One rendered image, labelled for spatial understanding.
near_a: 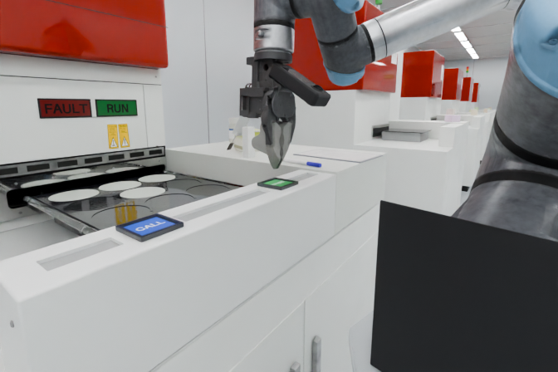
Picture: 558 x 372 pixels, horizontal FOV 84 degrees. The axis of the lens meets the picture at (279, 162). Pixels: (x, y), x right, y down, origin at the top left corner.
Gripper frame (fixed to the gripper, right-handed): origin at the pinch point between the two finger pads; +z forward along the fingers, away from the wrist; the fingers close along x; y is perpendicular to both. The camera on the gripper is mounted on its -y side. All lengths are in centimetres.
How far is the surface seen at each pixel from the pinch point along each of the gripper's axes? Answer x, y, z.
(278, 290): 7.2, -6.0, 20.7
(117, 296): 34.1, -5.9, 8.9
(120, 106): 1, 57, -10
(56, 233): 23, 46, 19
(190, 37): -142, 206, -76
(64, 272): 37.7, -4.2, 5.5
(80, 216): 23.6, 28.9, 11.1
